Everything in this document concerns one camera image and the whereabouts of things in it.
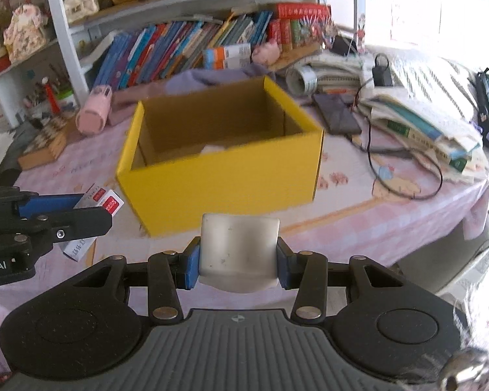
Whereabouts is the row of colourful books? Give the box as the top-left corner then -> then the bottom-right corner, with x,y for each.
92,10 -> 275,90

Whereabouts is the white quilted handbag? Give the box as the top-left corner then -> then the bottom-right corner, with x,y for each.
62,0 -> 99,23

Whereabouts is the white green tape roll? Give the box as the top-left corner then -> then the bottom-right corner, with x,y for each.
285,65 -> 319,95

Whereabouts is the pile of books and newspapers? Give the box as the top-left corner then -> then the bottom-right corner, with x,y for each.
287,53 -> 483,184

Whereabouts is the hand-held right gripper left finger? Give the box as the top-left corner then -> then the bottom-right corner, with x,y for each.
71,237 -> 201,322

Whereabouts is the red glue bottle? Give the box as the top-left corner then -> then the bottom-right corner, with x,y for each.
42,77 -> 61,115

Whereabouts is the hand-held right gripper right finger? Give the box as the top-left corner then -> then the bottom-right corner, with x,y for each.
276,237 -> 406,322

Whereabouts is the purple pink cloth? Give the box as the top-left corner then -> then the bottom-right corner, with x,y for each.
106,67 -> 275,127

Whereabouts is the black cable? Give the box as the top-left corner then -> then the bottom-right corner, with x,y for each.
348,77 -> 444,201

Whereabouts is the pink floral decoration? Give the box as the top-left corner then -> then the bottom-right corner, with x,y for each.
3,4 -> 50,64

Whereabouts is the thick red book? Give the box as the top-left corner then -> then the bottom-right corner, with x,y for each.
275,3 -> 332,20

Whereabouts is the red white packet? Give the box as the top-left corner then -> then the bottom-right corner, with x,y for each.
61,182 -> 126,262

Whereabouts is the colourful paper crane bunch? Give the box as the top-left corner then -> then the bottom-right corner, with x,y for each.
305,16 -> 339,45

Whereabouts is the white bookshelf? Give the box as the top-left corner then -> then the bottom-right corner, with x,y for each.
0,0 -> 367,131

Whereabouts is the orange white carton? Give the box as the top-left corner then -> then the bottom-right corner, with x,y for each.
203,44 -> 252,60
206,57 -> 253,70

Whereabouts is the black smartphone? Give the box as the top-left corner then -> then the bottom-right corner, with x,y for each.
312,93 -> 363,135

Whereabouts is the pink thermos bottle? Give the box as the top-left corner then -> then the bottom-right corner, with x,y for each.
75,85 -> 114,136

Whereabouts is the wooden chessboard box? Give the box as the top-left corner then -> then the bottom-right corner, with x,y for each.
17,115 -> 80,171

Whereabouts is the yellow cardboard box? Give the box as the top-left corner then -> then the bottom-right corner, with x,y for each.
116,75 -> 324,237

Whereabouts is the pink pig toy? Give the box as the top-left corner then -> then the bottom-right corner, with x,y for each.
250,42 -> 281,66

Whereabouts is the brown paper pad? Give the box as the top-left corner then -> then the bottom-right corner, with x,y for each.
269,45 -> 322,72

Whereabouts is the dark grey cloth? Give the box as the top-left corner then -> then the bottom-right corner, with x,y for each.
0,124 -> 37,188

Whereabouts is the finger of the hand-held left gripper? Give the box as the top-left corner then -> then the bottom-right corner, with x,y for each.
0,186 -> 84,221
14,207 -> 114,255

